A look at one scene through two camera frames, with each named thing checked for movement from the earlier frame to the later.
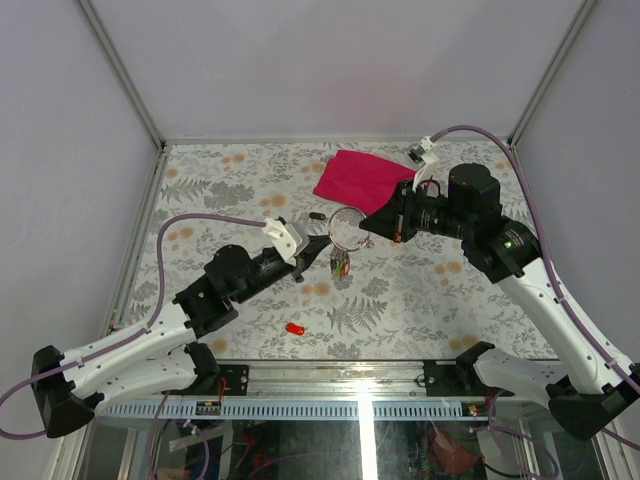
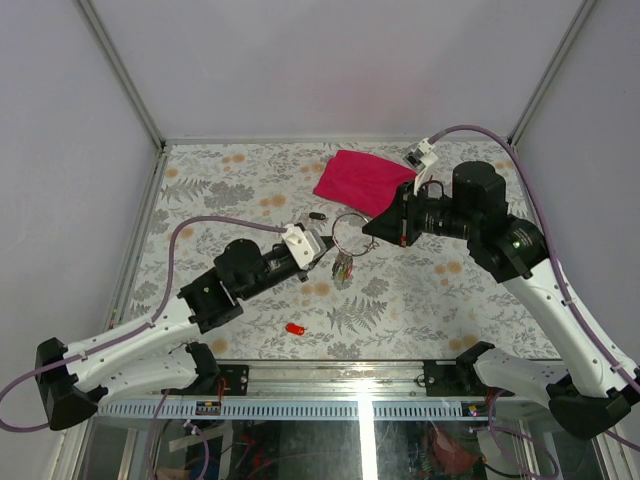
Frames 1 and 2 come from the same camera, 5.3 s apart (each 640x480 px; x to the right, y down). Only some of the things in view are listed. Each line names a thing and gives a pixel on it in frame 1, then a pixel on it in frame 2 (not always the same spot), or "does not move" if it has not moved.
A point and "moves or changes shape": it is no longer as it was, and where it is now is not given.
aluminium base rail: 331,381 does not move
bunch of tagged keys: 339,263 moves or changes shape
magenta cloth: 362,180 does not move
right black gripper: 396,218 does not move
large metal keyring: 330,234 → 371,247
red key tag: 291,327 does not move
